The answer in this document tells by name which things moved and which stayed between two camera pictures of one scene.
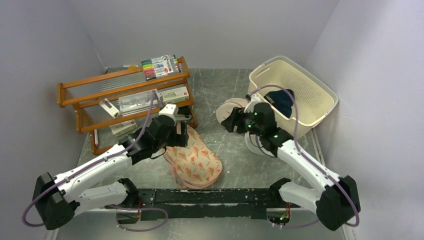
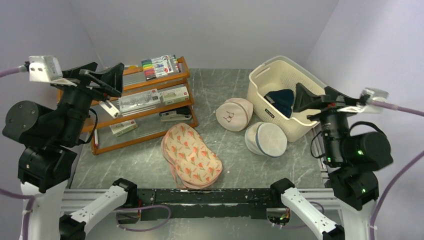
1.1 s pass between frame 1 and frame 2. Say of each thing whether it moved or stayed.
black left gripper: moved
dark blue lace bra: stayed
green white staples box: stayed
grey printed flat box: stayed
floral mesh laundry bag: stayed
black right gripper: moved
